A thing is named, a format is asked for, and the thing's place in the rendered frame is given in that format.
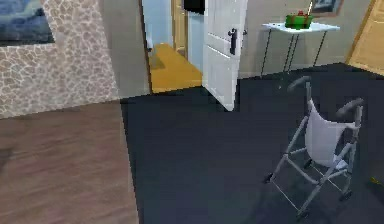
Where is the green box with red top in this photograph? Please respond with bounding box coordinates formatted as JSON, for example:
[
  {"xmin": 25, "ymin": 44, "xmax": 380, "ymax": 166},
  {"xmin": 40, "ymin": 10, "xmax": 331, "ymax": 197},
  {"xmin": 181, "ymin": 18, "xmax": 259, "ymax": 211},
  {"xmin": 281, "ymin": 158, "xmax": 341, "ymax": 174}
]
[{"xmin": 284, "ymin": 10, "xmax": 314, "ymax": 31}]

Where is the white room door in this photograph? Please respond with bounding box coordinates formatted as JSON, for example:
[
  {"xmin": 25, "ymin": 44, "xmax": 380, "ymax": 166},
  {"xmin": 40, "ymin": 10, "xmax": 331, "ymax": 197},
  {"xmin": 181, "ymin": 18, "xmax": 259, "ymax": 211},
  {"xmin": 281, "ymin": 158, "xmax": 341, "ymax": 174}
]
[{"xmin": 201, "ymin": 0, "xmax": 249, "ymax": 112}]

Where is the black door handle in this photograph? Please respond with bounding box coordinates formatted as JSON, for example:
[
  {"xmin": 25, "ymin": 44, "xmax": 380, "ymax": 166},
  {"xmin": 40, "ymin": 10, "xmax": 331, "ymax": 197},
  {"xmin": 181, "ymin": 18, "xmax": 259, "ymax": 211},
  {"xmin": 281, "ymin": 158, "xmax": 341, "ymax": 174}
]
[{"xmin": 227, "ymin": 28, "xmax": 239, "ymax": 56}]

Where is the white table with black legs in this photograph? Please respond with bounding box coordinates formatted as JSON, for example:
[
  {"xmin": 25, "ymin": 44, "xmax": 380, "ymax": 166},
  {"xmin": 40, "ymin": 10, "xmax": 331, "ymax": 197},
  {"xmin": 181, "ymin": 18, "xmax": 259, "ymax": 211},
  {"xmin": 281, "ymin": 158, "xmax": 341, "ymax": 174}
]
[{"xmin": 259, "ymin": 21, "xmax": 341, "ymax": 78}]

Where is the grey folding stroller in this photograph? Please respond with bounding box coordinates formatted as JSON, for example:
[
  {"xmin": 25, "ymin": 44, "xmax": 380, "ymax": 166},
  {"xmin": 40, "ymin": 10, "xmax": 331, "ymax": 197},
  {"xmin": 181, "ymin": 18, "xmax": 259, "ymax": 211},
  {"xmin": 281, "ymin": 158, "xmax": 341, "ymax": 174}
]
[{"xmin": 264, "ymin": 75, "xmax": 365, "ymax": 222}]

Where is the tan wooden room door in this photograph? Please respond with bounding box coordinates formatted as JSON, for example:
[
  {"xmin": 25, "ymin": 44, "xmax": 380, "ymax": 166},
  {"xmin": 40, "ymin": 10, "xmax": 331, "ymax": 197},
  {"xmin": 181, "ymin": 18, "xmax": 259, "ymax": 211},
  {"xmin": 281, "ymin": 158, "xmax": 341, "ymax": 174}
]
[{"xmin": 346, "ymin": 0, "xmax": 384, "ymax": 77}]

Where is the framed picture with brown frame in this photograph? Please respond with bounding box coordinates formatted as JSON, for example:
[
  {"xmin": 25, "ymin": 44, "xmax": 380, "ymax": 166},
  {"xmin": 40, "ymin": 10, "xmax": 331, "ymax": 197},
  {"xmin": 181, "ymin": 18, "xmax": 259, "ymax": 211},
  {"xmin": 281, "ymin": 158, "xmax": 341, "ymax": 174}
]
[{"xmin": 309, "ymin": 0, "xmax": 345, "ymax": 18}]

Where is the blue framed wall picture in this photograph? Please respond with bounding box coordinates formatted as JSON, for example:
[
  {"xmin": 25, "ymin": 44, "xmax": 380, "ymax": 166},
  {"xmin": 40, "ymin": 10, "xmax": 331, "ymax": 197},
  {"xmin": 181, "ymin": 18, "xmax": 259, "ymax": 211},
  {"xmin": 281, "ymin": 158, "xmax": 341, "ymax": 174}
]
[{"xmin": 0, "ymin": 0, "xmax": 56, "ymax": 47}]

